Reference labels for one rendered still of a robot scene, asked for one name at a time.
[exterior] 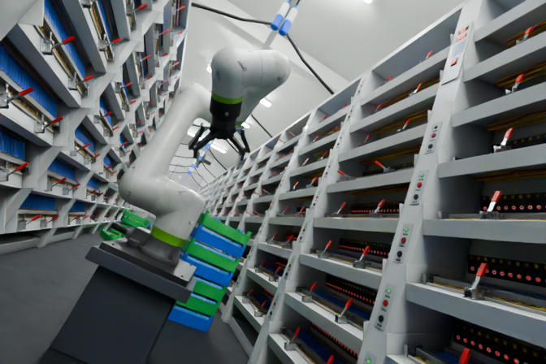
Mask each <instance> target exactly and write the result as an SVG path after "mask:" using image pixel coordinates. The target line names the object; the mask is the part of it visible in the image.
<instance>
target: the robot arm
mask: <svg viewBox="0 0 546 364"><path fill-rule="evenodd" d="M210 71H211V77H212V88H211V92H210V91H208V90H207V89H205V88H204V87H202V86H201V85H199V84H198V83H195V82H186V83H183V84H182V85H181V86H180V87H179V88H178V89H177V90H176V92H175V96H174V97H173V100H172V102H171V105H170V107H169V109H168V111H167V113H166V115H165V116H164V118H163V120H162V122H161V123H160V125H159V127H158V129H157V131H156V132H155V134H154V135H153V136H152V138H151V139H150V141H149V143H148V144H147V146H146V147H145V148H144V149H143V151H142V152H141V154H140V155H139V156H138V157H137V159H136V160H135V161H134V163H133V164H132V165H131V166H130V167H129V168H128V169H127V171H126V172H125V173H124V174H123V175H122V177H121V178H120V180H119V194H120V196H121V197H122V198H123V199H124V200H125V201H126V202H127V203H129V204H131V205H133V206H136V207H138V208H140V209H142V210H145V211H147V212H150V213H151V214H153V215H155V217H156V219H155V221H154V224H153V226H152V229H151V231H150V230H148V229H146V228H144V227H136V228H134V227H130V228H127V227H124V226H122V225H120V224H118V223H116V222H113V223H112V224H111V226H110V227H111V228H113V229H115V230H116V231H118V232H121V233H123V234H125V238H126V239H128V240H127V242H126V244H127V245H130V246H132V247H135V248H137V249H138V250H139V251H140V252H141V253H143V254H144V255H146V256H147V257H149V258H152V259H154V260H156V261H158V262H162V263H165V264H167V265H172V266H177V265H178V263H179V261H180V251H181V248H182V246H183V245H184V243H185V242H186V241H187V239H188V238H189V236H190V234H191V232H192V230H193V228H194V226H195V224H196V222H197V220H198V218H199V216H200V215H201V213H202V211H203V208H204V206H205V204H206V202H205V200H204V199H203V197H201V196H200V195H199V194H198V193H196V192H194V191H193V190H191V189H189V188H186V187H184V186H183V185H180V184H177V183H176V182H174V181H172V180H169V179H168V178H167V177H166V173H167V169H168V167H169V166H170V164H171V160H172V159H173V157H174V155H175V153H176V151H177V149H178V148H179V146H180V143H181V141H182V140H183V139H184V136H185V135H186V133H187V132H188V130H189V129H190V127H191V126H192V124H193V122H194V121H195V120H196V119H204V120H205V121H207V122H208V123H210V125H205V124H204V123H201V125H200V128H199V129H198V131H197V132H196V134H195V135H194V137H193V138H192V140H191V141H190V142H189V143H188V149H189V150H193V158H196V159H197V166H196V168H198V167H199V157H200V149H201V148H202V147H203V146H204V145H206V144H207V143H209V142H210V141H212V140H214V139H215V138H216V139H217V140H220V139H223V140H227V139H229V140H230V142H232V143H233V144H234V146H235V147H236V148H237V149H238V154H237V159H236V169H237V170H239V166H240V161H243V160H244V156H245V153H248V154H249V153H250V147H249V143H248V141H247V139H246V137H245V130H244V126H241V125H242V124H243V123H244V122H245V121H246V120H247V119H248V118H249V116H250V115H251V113H252V112H253V110H254V109H255V107H256V106H257V105H258V103H259V102H260V101H261V100H262V99H263V98H264V97H266V96H267V95H268V94H269V93H271V92H272V91H274V90H275V89H277V88H279V87H280V86H281V85H283V84H284V83H285V82H286V81H287V79H288V78H289V75H290V71H291V67H290V62H289V61H288V58H287V57H286V56H285V55H284V54H283V53H282V52H280V51H278V50H245V49H239V48H234V47H226V48H222V49H221V50H219V51H218V52H217V53H216V54H215V55H214V57H213V58H212V60H211V64H210ZM206 130H210V132H209V133H208V134H207V135H206V136H205V137H203V138H202V139H201V140H200V141H198V140H199V139H200V138H201V136H202V135H203V133H204V132H206ZM235 132H238V134H239V135H240V136H241V139H242V141H243V143H244V146H245V148H244V147H243V146H242V145H241V143H240V142H239V141H238V140H237V139H236V138H235V136H234V133H235ZM196 143H197V144H196Z"/></svg>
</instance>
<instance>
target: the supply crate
mask: <svg viewBox="0 0 546 364"><path fill-rule="evenodd" d="M209 214H210V211H208V210H207V211H206V212H205V214H201V215H200V216H199V218H198V220H197V223H198V224H202V225H203V227H205V228H209V229H210V230H212V231H214V232H217V233H218V234H220V235H222V236H225V237H227V238H229V239H231V240H233V241H235V242H238V243H240V244H243V245H247V244H248V241H249V238H250V237H251V234H252V232H248V233H247V235H245V234H244V233H242V232H239V231H238V229H239V228H237V229H234V228H232V227H229V226H228V225H226V224H224V223H221V222H219V221H218V220H216V219H213V218H211V217H210V216H209ZM239 230H240V229H239Z"/></svg>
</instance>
